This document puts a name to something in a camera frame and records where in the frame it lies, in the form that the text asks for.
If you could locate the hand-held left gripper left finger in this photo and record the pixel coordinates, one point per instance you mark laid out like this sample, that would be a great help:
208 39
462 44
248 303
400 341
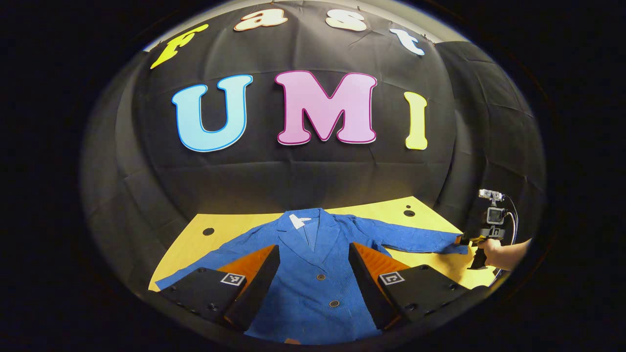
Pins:
254 293

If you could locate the blue button jacket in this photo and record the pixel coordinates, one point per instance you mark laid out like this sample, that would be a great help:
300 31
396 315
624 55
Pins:
313 264

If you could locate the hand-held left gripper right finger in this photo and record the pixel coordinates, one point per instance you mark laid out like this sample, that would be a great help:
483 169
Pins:
371 288

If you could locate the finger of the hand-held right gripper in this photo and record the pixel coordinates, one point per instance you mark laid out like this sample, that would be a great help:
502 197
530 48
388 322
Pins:
467 239

